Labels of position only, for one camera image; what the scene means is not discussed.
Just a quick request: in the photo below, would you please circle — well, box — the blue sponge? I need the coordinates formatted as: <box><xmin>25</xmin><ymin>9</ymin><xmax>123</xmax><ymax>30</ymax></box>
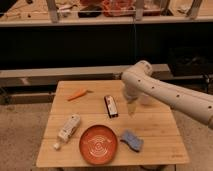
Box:
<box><xmin>120</xmin><ymin>130</ymin><xmax>144</xmax><ymax>152</ymax></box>

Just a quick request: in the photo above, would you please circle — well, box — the white translucent cup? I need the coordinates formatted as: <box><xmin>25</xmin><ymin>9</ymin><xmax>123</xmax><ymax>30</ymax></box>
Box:
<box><xmin>138</xmin><ymin>93</ymin><xmax>153</xmax><ymax>106</ymax></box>

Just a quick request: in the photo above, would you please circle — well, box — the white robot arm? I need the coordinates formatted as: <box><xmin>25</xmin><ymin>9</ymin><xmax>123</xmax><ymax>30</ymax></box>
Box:
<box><xmin>121</xmin><ymin>60</ymin><xmax>213</xmax><ymax>130</ymax></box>

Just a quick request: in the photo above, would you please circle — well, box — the wooden folding table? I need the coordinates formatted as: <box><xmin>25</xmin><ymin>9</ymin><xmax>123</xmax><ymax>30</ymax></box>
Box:
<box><xmin>36</xmin><ymin>80</ymin><xmax>189</xmax><ymax>168</ymax></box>

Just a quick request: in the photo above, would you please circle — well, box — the orange carrot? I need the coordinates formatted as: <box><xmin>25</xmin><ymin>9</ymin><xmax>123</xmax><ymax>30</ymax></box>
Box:
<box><xmin>67</xmin><ymin>89</ymin><xmax>93</xmax><ymax>101</ymax></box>

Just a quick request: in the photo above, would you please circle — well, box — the grey metal shelf rail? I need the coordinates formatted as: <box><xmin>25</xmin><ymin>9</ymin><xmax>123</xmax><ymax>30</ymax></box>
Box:
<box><xmin>0</xmin><ymin>63</ymin><xmax>171</xmax><ymax>88</ymax></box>

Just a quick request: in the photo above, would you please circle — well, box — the orange round plate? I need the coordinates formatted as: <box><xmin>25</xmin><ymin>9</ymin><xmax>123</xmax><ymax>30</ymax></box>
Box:
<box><xmin>79</xmin><ymin>125</ymin><xmax>118</xmax><ymax>165</ymax></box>

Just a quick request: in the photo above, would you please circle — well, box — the thin vertical cable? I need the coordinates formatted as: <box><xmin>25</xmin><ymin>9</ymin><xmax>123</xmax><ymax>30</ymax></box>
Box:
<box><xmin>133</xmin><ymin>16</ymin><xmax>138</xmax><ymax>65</ymax></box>

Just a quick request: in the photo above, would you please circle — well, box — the white plastic bottle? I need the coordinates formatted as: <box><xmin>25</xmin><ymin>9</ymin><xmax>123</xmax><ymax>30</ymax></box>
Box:
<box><xmin>53</xmin><ymin>114</ymin><xmax>81</xmax><ymax>150</ymax></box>

